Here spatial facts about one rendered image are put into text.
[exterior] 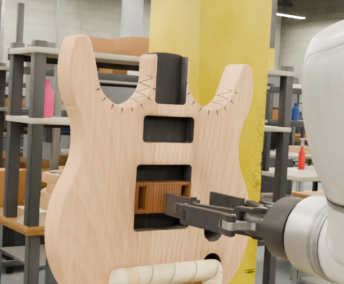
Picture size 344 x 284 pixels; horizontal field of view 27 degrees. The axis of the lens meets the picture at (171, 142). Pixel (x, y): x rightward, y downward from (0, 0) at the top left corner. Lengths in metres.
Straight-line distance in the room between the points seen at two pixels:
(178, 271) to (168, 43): 1.20
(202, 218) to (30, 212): 2.23
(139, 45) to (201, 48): 4.42
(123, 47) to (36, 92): 3.57
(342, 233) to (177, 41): 1.48
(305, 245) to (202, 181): 0.37
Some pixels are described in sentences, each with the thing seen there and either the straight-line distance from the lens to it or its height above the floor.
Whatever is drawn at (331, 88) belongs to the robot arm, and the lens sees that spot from 0.64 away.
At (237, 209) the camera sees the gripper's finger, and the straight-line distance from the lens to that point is 0.88.
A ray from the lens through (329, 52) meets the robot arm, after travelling 0.64.
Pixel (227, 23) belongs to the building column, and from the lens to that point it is 2.10.
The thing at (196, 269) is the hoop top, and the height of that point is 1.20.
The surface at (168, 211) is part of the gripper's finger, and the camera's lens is 0.98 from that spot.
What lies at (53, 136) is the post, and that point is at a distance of 4.34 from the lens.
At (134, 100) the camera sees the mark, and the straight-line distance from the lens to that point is 1.06.
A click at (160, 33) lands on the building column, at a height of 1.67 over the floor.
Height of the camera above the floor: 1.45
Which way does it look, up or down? 3 degrees down
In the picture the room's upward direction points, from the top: 3 degrees clockwise
